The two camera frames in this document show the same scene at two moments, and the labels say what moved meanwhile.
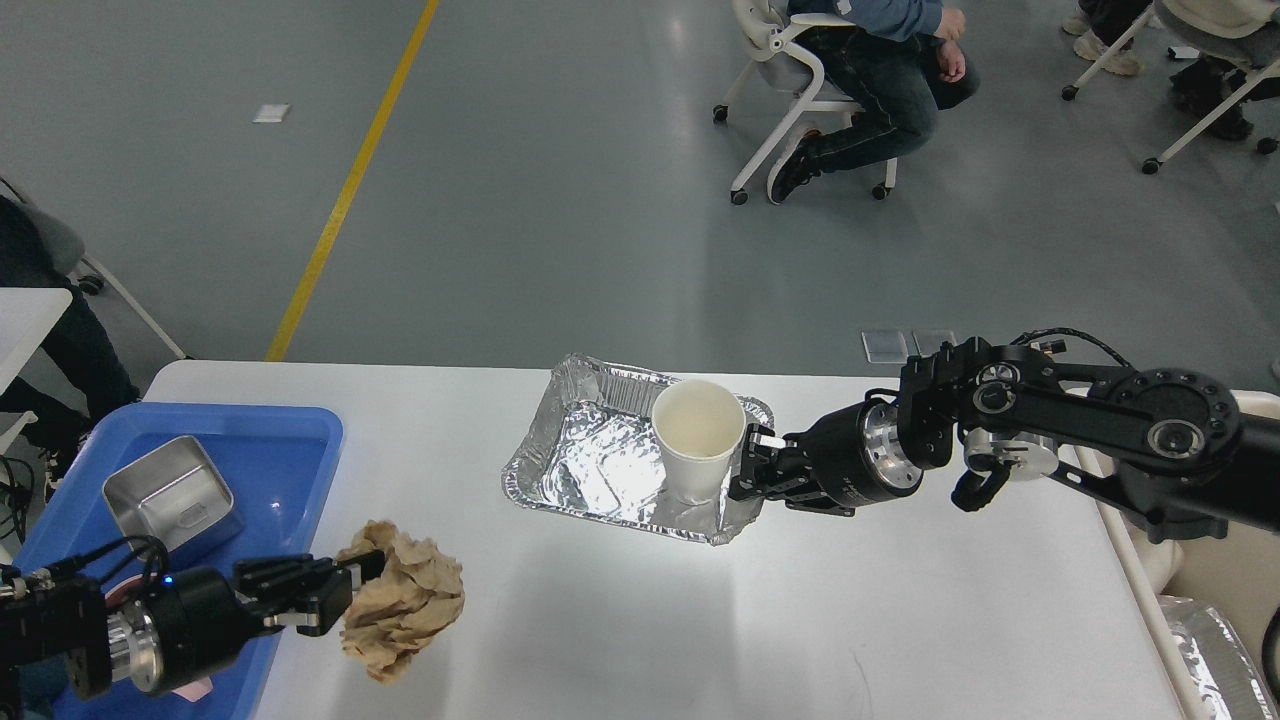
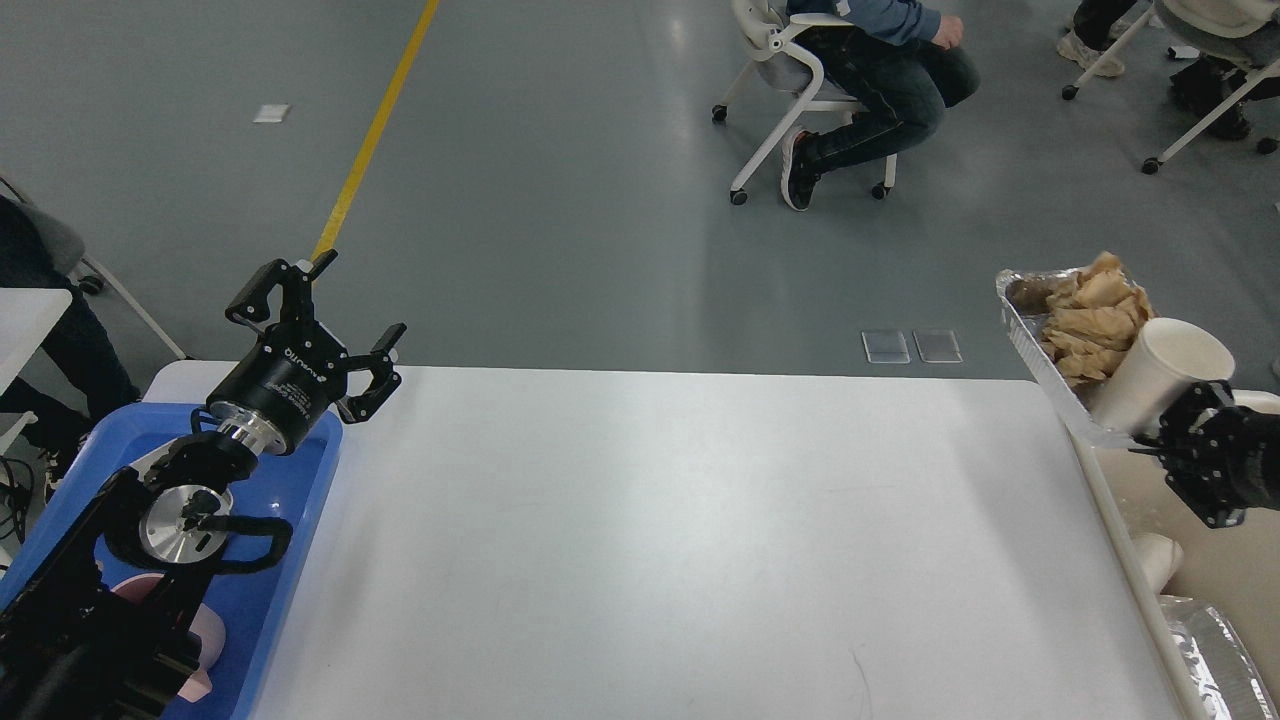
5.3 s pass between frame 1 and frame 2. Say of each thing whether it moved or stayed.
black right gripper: moved
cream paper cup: moved
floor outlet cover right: stayed
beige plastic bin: stayed
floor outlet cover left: stayed
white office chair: stayed
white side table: stayed
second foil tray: stayed
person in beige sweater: stayed
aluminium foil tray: moved
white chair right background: stayed
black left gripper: moved
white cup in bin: stayed
